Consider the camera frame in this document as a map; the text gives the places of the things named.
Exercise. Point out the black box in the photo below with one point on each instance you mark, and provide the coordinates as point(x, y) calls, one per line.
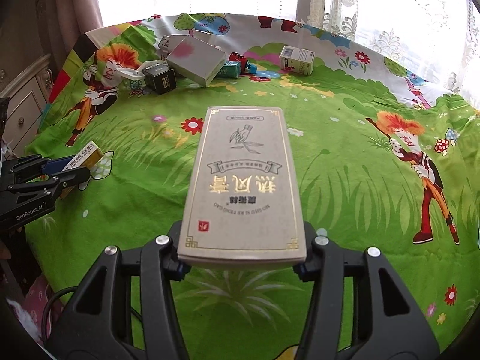
point(161, 78)

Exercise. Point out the red and blue toy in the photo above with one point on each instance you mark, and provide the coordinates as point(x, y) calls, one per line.
point(240, 60)

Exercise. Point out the white plastic container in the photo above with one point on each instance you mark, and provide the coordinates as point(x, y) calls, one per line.
point(131, 72)

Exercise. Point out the small white box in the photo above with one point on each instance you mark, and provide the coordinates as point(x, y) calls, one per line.
point(170, 43)

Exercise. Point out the brown curtain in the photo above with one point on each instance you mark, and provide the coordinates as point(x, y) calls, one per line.
point(56, 11)

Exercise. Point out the white and green medicine box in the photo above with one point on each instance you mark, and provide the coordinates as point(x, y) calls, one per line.
point(296, 60)

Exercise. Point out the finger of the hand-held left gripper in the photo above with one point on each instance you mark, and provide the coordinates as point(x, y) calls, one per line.
point(56, 165)
point(71, 177)

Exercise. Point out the teal box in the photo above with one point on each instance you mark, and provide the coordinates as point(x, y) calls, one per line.
point(229, 70)

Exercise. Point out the cartoon printed cloth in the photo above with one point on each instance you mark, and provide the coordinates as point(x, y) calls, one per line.
point(348, 195)

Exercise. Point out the yellow and white box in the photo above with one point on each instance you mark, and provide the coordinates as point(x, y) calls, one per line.
point(88, 155)

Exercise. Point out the pink floral cloth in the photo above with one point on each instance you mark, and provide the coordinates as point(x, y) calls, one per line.
point(35, 300)

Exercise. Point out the large beige gold-print box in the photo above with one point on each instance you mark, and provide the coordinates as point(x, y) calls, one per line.
point(243, 180)

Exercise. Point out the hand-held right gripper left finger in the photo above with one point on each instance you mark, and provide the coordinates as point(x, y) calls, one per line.
point(179, 267)

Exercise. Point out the large grey box pink spot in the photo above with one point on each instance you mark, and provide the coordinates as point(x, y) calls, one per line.
point(195, 58)

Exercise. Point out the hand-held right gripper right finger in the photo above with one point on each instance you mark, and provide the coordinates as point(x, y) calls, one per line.
point(302, 268)

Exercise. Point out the white lace curtain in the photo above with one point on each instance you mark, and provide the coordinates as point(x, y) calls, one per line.
point(393, 7)

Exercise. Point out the cream carved cabinet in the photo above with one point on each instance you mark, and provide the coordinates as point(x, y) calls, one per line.
point(22, 97)

